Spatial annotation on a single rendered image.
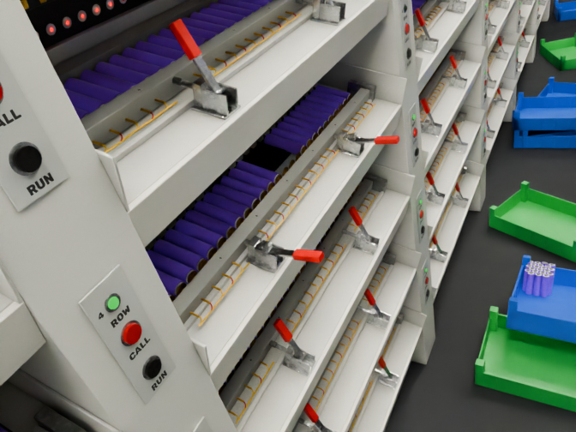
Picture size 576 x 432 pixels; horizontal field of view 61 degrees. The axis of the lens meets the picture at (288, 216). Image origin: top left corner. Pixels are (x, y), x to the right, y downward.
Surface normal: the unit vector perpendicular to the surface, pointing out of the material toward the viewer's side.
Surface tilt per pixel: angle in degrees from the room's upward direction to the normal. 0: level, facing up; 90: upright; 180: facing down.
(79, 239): 90
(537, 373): 0
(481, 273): 0
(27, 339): 105
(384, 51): 90
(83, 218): 90
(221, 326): 16
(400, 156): 90
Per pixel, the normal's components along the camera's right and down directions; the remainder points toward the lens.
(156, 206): 0.88, 0.33
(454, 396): -0.22, -0.80
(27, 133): 0.86, 0.12
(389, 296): 0.02, -0.73
